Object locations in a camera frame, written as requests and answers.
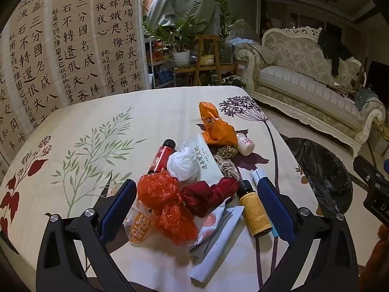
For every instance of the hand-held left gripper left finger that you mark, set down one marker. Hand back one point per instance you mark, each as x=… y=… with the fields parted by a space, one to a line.
x=117 y=210

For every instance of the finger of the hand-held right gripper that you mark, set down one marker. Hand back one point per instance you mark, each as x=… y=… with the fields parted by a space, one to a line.
x=369 y=173
x=386 y=165

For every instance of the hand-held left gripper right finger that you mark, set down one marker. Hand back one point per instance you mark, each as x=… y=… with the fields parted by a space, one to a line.
x=275 y=206

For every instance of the brown bottle yellow label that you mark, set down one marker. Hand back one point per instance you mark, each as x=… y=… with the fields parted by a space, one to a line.
x=253 y=210

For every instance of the orange printed paper bag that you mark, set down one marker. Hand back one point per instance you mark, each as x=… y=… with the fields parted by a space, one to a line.
x=139 y=222

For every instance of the red-orange plastic bag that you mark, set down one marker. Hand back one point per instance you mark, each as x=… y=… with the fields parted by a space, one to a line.
x=158 y=191

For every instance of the bin with black liner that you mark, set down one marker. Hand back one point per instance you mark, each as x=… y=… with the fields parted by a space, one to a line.
x=319 y=170

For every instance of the beige twine bundle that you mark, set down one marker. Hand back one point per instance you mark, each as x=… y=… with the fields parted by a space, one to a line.
x=226 y=168

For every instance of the red bottle black cap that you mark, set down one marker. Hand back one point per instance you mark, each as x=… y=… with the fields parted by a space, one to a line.
x=159 y=158

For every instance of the white wrapper pink spot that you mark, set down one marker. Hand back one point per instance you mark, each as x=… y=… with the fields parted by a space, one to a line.
x=209 y=223

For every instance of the small white bottle red label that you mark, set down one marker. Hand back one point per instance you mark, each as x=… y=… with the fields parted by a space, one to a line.
x=244 y=146

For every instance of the white paper envelope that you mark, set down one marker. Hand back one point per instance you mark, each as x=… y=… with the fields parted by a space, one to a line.
x=218 y=249

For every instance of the brown black twine ball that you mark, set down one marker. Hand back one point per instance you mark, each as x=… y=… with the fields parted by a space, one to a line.
x=227 y=152

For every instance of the dark red bag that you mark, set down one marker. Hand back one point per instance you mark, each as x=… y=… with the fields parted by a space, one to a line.
x=197 y=199

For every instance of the white printed tube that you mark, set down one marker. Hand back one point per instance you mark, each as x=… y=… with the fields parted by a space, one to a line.
x=209 y=164

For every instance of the white plastic bag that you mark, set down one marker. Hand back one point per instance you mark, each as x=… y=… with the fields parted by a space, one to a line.
x=182 y=164

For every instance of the orange plastic bag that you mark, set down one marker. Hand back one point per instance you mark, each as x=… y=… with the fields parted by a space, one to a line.
x=217 y=130

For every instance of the person's right forearm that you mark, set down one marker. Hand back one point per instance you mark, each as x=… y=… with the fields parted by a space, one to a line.
x=376 y=258

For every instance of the teal blanket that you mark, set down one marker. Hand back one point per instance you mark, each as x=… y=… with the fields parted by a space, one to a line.
x=366 y=99

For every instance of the floral tablecloth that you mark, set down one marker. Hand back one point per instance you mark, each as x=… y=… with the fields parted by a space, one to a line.
x=121 y=112

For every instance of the ornate cream sofa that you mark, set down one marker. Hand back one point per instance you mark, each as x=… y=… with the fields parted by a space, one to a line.
x=304 y=88

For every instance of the black jacket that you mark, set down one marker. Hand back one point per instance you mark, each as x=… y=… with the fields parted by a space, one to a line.
x=332 y=45

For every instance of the small floor plant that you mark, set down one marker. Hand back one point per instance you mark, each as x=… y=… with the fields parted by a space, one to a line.
x=234 y=82

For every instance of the blue crate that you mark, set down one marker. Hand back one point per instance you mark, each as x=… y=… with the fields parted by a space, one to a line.
x=166 y=76

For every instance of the white metal rack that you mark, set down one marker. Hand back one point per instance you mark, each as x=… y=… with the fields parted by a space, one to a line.
x=151 y=67

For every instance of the yellow pot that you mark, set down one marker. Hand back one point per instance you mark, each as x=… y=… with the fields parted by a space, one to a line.
x=207 y=60

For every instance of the white plant pot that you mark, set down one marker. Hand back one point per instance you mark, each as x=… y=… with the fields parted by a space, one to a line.
x=181 y=58

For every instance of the wooden plant stand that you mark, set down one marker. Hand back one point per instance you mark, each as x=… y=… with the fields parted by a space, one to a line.
x=206 y=37

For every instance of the leafy potted plant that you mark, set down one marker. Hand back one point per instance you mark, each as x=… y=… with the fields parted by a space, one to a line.
x=182 y=30

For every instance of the tall green plant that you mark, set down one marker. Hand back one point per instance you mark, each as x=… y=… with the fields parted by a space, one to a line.
x=225 y=18

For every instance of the calligraphy wall hanging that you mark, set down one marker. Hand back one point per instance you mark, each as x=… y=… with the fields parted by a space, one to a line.
x=60 y=36

